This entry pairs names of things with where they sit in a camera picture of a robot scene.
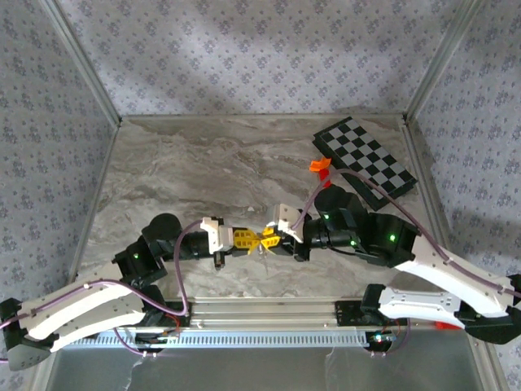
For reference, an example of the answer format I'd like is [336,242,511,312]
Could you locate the aluminium base extrusion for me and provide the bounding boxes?
[162,296,440,329]

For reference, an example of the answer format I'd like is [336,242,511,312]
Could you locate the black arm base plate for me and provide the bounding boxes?
[162,300,193,329]
[335,300,370,327]

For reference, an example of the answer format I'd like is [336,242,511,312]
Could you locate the aluminium side rail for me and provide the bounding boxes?
[64,120,123,288]
[401,117,512,391]

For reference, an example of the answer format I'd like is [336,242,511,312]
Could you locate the small circuit board with LEDs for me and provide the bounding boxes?
[368,332,398,346]

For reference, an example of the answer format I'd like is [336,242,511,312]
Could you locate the grey metal sheet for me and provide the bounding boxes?
[40,345,496,391]

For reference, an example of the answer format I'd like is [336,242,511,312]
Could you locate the grey slotted cable duct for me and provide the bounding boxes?
[68,327,374,350]

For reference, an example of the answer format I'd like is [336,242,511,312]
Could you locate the aluminium frame post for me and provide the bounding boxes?
[38,0,123,125]
[402,0,489,123]

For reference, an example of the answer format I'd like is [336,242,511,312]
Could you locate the black and grey chessboard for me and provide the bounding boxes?
[312,116,419,212]

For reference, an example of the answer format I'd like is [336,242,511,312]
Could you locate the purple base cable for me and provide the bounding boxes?
[370,317,413,359]
[112,324,160,360]

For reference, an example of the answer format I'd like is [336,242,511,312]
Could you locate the aluminium back rail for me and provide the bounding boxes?
[120,114,406,122]

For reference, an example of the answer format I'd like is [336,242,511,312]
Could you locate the orange plastic piece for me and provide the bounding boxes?
[309,156,333,173]

